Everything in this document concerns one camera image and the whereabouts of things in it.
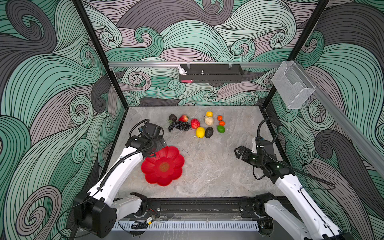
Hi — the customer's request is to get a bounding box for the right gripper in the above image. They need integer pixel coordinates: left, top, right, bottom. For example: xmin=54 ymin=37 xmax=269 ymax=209
xmin=234 ymin=145 xmax=267 ymax=170

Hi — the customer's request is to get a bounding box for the dark purple mangosteen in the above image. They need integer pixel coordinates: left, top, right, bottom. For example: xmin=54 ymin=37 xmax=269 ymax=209
xmin=169 ymin=114 xmax=178 ymax=123

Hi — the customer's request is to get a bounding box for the red flower-shaped fruit bowl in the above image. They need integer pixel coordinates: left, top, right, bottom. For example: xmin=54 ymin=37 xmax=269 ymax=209
xmin=141 ymin=147 xmax=185 ymax=187

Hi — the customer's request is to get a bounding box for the red apple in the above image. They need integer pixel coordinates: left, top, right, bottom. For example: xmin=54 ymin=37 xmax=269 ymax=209
xmin=191 ymin=119 xmax=200 ymax=130

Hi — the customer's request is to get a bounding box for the beige pear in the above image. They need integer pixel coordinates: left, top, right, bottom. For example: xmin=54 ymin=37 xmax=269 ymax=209
xmin=205 ymin=116 xmax=214 ymax=126

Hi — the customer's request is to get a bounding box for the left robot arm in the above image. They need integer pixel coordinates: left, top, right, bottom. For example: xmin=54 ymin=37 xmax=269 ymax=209
xmin=72 ymin=119 xmax=167 ymax=238

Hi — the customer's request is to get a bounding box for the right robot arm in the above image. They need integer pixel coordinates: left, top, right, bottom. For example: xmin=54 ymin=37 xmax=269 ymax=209
xmin=234 ymin=125 xmax=354 ymax=240

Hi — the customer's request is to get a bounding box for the black grape bunch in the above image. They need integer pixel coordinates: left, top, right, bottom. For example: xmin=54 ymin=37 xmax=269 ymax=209
xmin=168 ymin=121 xmax=192 ymax=132

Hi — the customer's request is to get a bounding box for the green lime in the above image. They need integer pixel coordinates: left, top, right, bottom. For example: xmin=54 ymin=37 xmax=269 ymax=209
xmin=217 ymin=125 xmax=226 ymax=133

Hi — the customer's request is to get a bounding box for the red strawberry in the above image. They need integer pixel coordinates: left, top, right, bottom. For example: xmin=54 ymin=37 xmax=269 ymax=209
xmin=179 ymin=115 xmax=189 ymax=123

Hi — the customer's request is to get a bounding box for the dark avocado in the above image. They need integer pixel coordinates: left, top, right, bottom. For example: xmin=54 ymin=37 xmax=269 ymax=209
xmin=205 ymin=127 xmax=214 ymax=138

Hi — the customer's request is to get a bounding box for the large yellow lemon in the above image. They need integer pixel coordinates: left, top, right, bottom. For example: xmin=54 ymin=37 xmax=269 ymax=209
xmin=196 ymin=127 xmax=206 ymax=139

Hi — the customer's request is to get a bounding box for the white figurine on shelf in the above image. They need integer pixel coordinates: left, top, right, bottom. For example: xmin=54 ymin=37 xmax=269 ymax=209
xmin=178 ymin=65 xmax=187 ymax=75

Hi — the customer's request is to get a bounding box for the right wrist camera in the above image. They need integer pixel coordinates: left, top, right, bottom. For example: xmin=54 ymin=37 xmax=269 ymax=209
xmin=252 ymin=137 xmax=264 ymax=153

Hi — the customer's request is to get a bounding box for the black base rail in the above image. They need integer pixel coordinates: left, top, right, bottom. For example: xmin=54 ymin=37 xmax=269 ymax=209
xmin=143 ymin=197 xmax=265 ymax=216

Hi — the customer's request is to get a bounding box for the black wall shelf tray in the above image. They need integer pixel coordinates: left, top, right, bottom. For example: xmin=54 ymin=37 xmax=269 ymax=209
xmin=179 ymin=65 xmax=244 ymax=86

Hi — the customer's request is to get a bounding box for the clear plastic wall bin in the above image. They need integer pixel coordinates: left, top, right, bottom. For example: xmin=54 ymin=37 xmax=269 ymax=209
xmin=272 ymin=61 xmax=316 ymax=110

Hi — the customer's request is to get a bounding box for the aluminium wall rail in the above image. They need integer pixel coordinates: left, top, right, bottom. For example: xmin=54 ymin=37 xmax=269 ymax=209
xmin=108 ymin=61 xmax=282 ymax=69

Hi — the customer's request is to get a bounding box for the white slotted cable duct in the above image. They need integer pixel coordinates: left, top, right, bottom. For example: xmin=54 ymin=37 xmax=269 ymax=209
xmin=110 ymin=220 xmax=260 ymax=232

